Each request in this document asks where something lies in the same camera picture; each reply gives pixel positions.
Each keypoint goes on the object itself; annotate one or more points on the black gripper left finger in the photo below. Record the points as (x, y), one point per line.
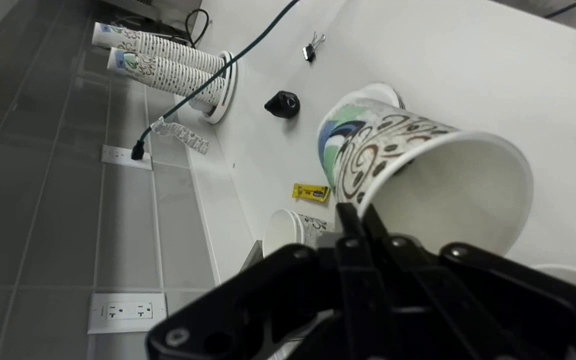
(261, 300)

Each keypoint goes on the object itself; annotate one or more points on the white wall outlet with plug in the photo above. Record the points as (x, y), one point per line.
(116, 156)

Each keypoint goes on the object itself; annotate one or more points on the black crumpled object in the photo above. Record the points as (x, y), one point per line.
(280, 104)

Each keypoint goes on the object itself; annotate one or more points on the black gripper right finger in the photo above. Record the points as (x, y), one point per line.
(488, 306)

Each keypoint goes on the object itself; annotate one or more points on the yellow packet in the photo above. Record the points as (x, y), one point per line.
(311, 193)

